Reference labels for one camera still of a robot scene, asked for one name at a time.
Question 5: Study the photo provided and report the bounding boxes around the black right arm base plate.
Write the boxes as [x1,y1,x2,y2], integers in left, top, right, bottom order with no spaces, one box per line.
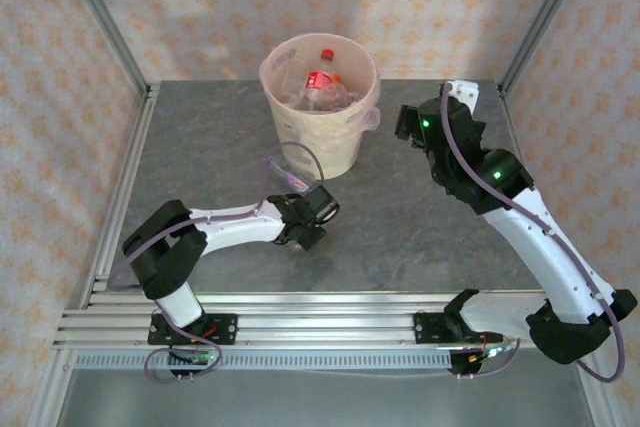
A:
[413,311,461,346]

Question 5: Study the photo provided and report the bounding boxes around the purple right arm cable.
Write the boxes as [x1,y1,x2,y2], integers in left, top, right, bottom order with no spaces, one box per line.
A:
[439,81,626,384]

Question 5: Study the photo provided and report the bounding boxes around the cream plastic bin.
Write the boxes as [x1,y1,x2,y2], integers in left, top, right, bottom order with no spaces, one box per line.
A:
[258,33,382,181]

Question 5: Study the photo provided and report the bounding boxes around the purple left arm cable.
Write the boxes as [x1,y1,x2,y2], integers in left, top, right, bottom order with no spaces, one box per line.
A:
[107,141,326,384]

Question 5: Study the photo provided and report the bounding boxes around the aluminium front mounting rails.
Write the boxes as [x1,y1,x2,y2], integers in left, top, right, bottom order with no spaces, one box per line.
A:
[52,289,549,351]

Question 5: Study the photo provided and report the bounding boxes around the aluminium frame post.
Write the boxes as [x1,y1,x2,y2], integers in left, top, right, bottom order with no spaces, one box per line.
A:
[574,361,614,427]
[27,346,76,427]
[498,0,594,96]
[54,0,151,93]

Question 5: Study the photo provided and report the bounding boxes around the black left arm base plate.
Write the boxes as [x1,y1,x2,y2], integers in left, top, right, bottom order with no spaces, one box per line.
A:
[147,311,239,347]

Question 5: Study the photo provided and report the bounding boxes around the grey slotted cable duct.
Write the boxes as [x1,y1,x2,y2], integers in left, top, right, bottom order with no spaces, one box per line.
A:
[74,350,454,371]

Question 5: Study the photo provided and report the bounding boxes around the red label cola bottle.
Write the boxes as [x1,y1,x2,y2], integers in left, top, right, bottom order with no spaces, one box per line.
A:
[304,48,344,111]

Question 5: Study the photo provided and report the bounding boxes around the purple label plastic bottle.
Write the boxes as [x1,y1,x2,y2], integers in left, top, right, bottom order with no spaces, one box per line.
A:
[267,156,321,193]

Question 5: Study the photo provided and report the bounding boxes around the small circuit board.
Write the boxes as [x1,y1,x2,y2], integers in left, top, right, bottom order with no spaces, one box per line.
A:
[467,344,521,363]
[167,349,219,366]

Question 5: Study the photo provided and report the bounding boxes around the pink plastic bin liner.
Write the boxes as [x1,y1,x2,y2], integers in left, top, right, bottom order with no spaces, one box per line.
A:
[258,33,382,153]

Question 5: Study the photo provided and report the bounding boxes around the aluminium frame side rail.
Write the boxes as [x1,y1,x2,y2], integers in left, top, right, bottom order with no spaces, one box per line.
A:
[79,84,161,308]
[497,84,551,248]

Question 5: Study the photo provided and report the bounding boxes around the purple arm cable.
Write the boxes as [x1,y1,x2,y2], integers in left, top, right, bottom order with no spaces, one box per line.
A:
[107,141,326,384]
[439,81,626,384]

